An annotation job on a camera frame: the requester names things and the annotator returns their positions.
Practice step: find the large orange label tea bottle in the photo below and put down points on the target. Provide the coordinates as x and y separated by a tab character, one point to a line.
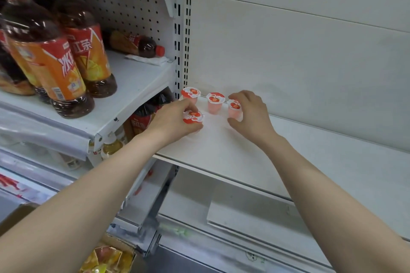
54	68
12	68
91	55

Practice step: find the yellow snack packets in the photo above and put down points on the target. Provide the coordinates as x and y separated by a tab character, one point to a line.
102	258

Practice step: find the person's right hand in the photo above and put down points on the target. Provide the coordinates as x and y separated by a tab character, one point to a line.
256	116

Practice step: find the person's right thumb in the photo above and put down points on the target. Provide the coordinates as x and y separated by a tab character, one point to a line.
234	123

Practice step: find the dark bottle red label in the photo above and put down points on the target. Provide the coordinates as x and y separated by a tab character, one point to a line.
144	116

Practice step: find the person's right forearm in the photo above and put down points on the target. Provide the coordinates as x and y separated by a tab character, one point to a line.
330	205

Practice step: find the person's left hand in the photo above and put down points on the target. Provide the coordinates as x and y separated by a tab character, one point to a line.
166	122

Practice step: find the person's left forearm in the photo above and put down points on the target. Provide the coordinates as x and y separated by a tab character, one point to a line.
80	205

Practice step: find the person's left thumb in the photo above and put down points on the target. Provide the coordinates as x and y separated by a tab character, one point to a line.
193	128

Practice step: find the white metal pegboard shelf rack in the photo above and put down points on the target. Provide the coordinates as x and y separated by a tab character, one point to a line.
141	4

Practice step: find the white shelf board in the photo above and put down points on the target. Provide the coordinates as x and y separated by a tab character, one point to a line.
288	157

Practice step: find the white paper slip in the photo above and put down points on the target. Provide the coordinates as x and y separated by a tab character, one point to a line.
149	59

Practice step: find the pink jelly cup red lid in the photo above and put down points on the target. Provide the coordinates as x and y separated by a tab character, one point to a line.
215	103
191	93
234	109
193	116

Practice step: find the small orange label tea bottle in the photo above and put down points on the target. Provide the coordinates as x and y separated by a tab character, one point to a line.
134	44

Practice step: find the clear plastic price rail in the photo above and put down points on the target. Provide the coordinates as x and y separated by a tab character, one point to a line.
41	135

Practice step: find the yellow drink bottle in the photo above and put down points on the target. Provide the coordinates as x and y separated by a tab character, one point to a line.
112	146

